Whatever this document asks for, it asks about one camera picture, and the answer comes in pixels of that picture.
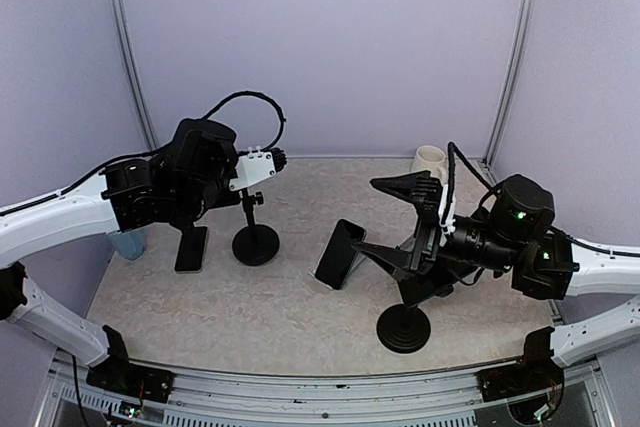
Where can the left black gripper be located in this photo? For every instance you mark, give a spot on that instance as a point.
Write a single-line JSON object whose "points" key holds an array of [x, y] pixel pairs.
{"points": [[232, 153]]}

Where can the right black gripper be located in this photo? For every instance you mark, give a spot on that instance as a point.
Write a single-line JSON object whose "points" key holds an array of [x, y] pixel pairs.
{"points": [[400, 262]]}

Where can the white folding phone stand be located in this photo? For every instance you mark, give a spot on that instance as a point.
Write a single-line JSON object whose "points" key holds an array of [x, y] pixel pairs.
{"points": [[335, 266]]}

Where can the black smartphone white back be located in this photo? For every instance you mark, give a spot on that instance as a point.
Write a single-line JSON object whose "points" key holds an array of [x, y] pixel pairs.
{"points": [[191, 250]]}

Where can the black round-base phone stand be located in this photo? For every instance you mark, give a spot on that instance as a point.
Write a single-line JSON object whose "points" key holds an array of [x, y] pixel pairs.
{"points": [[256, 244]]}

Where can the blue-edged black smartphone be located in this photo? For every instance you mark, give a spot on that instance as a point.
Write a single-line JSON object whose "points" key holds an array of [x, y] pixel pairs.
{"points": [[419, 288]]}

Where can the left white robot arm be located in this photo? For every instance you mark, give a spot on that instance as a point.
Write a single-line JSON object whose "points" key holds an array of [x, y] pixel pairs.
{"points": [[63, 216]]}

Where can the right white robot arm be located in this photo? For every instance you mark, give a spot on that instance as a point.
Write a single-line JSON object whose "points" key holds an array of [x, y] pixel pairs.
{"points": [[598, 269]]}

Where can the cream ceramic mug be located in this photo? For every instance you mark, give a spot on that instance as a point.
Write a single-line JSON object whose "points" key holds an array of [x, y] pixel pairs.
{"points": [[432, 159]]}

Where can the light blue plastic cup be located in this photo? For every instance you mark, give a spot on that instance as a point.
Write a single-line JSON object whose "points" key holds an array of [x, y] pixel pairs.
{"points": [[129, 245]]}

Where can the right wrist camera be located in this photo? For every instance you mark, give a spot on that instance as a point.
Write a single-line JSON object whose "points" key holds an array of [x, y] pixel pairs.
{"points": [[446, 210]]}

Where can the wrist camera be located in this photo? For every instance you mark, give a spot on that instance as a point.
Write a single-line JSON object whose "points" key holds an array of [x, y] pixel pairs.
{"points": [[252, 168], [446, 210]]}

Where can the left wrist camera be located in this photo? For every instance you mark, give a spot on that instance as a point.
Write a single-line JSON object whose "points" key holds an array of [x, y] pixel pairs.
{"points": [[252, 168]]}

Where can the front aluminium rail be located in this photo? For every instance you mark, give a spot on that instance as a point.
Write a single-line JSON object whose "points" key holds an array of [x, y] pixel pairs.
{"points": [[449, 397]]}

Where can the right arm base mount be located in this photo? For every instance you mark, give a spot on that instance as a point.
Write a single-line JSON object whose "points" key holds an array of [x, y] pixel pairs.
{"points": [[517, 379]]}

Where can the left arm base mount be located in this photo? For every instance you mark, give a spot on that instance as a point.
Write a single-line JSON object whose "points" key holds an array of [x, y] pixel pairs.
{"points": [[137, 381]]}

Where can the left aluminium frame post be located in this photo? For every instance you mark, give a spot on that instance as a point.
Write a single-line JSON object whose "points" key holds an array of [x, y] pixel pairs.
{"points": [[141, 110]]}

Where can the aluminium frame post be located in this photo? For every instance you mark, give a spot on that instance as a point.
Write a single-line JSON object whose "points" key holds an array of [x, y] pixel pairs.
{"points": [[141, 110], [516, 58]]}

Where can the right aluminium frame post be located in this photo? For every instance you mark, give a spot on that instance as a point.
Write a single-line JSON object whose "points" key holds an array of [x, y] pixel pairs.
{"points": [[516, 58]]}

